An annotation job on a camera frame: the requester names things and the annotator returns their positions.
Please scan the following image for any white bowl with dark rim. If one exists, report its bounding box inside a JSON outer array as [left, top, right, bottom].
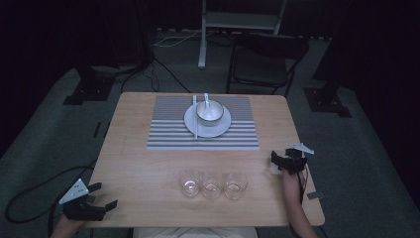
[[195, 99, 226, 127]]

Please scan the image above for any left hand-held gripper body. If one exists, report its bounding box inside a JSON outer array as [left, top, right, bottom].
[[58, 178, 110, 222]]

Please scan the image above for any black folding chair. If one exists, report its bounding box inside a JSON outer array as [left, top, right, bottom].
[[225, 32, 311, 99]]

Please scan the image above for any white ceramic spoon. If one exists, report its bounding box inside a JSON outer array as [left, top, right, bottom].
[[201, 92, 216, 121]]

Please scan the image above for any white metal stand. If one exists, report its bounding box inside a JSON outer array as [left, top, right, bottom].
[[197, 0, 288, 69]]

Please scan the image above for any white round plate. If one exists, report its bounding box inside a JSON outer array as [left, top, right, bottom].
[[183, 103, 233, 139]]

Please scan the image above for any clear drinking glass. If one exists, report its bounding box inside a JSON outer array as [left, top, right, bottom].
[[201, 172, 226, 200], [178, 169, 202, 198], [223, 172, 250, 201]]

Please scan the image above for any black stand base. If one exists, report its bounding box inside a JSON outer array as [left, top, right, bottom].
[[62, 64, 117, 106], [302, 65, 353, 119]]

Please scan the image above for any person's right hand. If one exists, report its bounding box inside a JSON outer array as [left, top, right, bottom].
[[281, 170, 302, 199]]

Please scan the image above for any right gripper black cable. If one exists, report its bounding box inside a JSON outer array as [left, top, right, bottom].
[[296, 164, 311, 205]]

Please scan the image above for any person's left hand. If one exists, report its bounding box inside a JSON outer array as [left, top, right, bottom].
[[49, 214, 87, 238]]

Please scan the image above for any black cable on floor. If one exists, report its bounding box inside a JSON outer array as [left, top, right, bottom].
[[4, 159, 99, 238]]

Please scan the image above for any thin black floor cable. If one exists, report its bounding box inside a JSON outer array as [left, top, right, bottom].
[[120, 57, 192, 94]]

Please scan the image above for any white floor cable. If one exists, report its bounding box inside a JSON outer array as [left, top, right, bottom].
[[153, 29, 216, 48]]

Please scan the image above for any grey striped placemat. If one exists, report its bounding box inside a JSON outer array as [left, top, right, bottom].
[[146, 95, 261, 152]]

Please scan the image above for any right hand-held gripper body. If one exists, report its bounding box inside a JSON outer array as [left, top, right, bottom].
[[278, 142, 315, 176]]

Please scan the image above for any person's light clothing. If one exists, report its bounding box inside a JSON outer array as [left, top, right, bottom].
[[132, 226, 260, 238]]

